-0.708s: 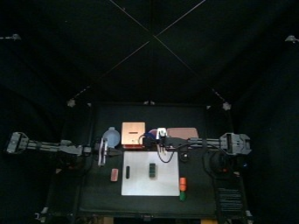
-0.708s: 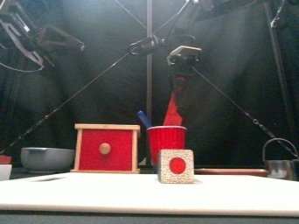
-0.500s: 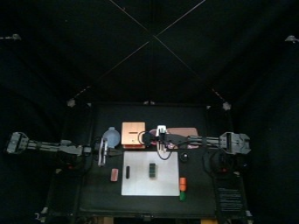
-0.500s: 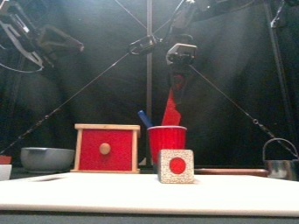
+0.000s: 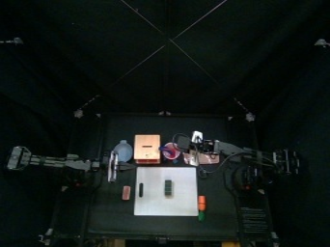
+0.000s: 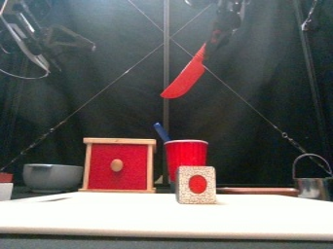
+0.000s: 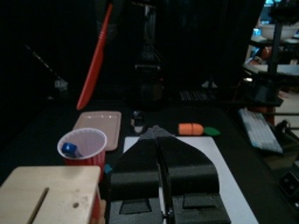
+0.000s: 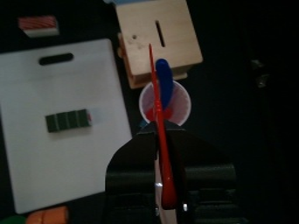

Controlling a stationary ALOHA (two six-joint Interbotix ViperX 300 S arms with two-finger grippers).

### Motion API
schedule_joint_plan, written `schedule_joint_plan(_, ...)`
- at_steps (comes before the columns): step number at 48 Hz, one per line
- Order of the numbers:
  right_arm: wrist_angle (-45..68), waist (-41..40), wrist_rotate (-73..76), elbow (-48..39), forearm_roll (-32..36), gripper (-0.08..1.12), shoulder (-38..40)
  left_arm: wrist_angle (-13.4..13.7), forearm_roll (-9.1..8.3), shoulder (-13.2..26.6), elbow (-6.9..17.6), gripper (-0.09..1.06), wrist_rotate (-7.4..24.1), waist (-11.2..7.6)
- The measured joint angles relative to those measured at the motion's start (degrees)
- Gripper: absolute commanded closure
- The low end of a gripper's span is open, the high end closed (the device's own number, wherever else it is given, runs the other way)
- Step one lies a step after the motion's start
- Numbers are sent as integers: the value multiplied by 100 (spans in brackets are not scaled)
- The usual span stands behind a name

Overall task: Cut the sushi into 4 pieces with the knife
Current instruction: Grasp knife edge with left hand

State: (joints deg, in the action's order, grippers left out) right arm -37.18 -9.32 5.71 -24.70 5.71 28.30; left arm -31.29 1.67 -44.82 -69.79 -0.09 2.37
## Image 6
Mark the wooden box with red drawer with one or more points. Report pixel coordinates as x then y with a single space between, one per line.
99 175

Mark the grey metal frame post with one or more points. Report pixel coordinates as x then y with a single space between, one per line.
166 48

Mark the grey bowl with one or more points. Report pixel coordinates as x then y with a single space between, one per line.
52 178

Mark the green toy sushi piece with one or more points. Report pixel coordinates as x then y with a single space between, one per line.
186 194

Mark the small metal bucket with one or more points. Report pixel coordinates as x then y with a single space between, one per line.
312 188

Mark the red plastic toy knife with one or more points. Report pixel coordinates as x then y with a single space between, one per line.
183 79

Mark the red plastic cup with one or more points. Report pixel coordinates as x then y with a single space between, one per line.
186 155

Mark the white cutting board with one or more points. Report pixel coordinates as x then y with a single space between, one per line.
130 217

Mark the blue plastic utensil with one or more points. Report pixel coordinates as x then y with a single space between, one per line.
160 131

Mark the black slanted frame post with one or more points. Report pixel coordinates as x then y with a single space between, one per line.
309 81

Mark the red and white container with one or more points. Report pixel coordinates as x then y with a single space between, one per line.
5 191

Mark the black cloth backdrop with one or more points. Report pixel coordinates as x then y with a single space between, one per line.
259 64

